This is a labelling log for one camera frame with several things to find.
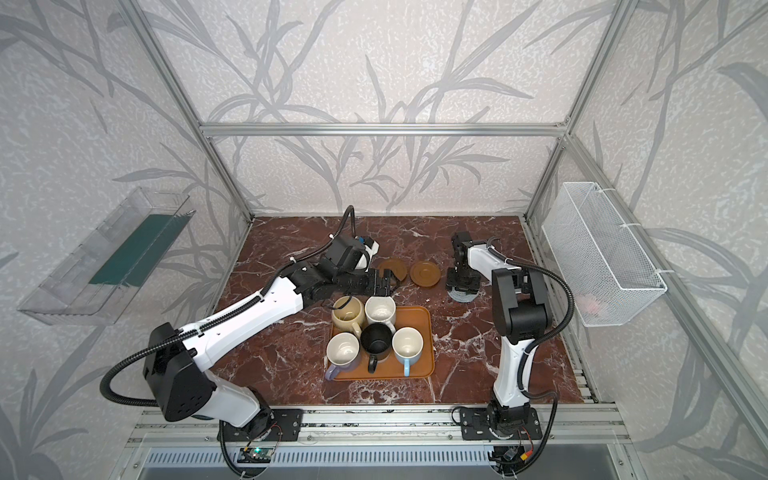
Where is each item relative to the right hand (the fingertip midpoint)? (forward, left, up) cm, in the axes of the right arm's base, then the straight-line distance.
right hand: (457, 280), depth 100 cm
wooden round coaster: (+7, +21, -1) cm, 22 cm away
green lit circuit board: (-48, +54, -1) cm, 72 cm away
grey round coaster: (-6, -1, 0) cm, 6 cm away
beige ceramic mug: (-13, +36, +1) cm, 38 cm away
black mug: (-21, +26, +3) cm, 34 cm away
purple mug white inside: (-24, +36, 0) cm, 43 cm away
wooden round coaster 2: (+3, +11, 0) cm, 11 cm away
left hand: (-12, +21, +21) cm, 32 cm away
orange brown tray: (-13, +13, 0) cm, 19 cm away
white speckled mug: (-11, +26, +2) cm, 28 cm away
